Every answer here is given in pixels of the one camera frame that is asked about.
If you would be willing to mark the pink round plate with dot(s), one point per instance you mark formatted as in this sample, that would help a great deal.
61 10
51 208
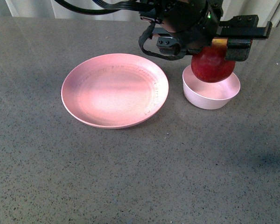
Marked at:
114 91

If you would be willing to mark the pale pink bowl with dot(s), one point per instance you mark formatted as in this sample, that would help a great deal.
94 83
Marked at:
209 96

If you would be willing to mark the red apple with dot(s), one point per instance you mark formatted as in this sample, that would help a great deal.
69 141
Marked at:
210 64

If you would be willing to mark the white pleated curtain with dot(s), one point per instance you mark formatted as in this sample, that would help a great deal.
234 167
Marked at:
267 10

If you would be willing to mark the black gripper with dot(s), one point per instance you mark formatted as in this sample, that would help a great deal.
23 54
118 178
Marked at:
184 27

